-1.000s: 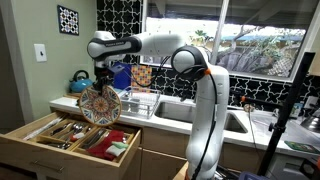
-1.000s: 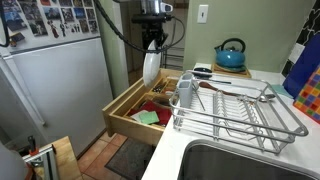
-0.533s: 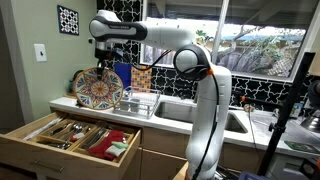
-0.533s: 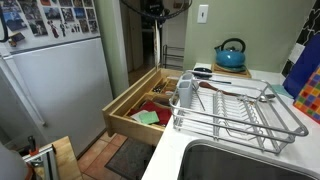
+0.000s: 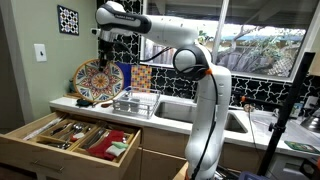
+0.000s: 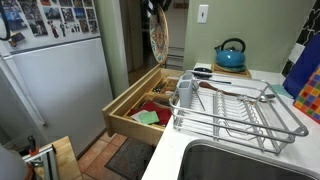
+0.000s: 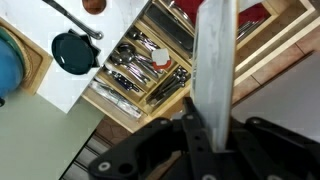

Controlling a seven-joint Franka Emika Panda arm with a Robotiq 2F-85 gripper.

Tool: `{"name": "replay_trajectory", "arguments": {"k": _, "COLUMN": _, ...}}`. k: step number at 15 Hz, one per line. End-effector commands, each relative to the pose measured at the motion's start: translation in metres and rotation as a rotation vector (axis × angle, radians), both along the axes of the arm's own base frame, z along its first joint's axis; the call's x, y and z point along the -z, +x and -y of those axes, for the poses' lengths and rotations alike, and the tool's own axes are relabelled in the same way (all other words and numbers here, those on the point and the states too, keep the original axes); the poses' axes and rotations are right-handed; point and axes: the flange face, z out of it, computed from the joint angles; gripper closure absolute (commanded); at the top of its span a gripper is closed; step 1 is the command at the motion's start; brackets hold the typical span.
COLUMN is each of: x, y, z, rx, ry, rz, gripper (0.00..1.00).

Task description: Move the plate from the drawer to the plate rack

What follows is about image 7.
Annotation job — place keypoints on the wooden trivet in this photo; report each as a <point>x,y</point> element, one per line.
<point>36,63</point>

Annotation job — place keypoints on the wooden cutlery organizer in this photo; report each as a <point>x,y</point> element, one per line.
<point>140,96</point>

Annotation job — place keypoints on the colourful floral ceramic plate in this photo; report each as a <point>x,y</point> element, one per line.
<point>213,66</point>

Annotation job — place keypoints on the small black dish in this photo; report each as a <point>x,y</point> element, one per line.
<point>73,53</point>

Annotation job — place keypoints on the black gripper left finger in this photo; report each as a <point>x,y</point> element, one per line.
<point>198,140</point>

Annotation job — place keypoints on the large steel spoon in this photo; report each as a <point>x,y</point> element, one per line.
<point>126,49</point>
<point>117,59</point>

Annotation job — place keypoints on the small steel spoon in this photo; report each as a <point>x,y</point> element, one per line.
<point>173,91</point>
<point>166,86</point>

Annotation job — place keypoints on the red white plastic lid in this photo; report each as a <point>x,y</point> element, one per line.
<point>161,59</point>

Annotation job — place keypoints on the teal blue kettle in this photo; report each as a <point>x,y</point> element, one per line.
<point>8,66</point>

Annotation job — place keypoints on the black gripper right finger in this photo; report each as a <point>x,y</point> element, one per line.
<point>243,156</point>

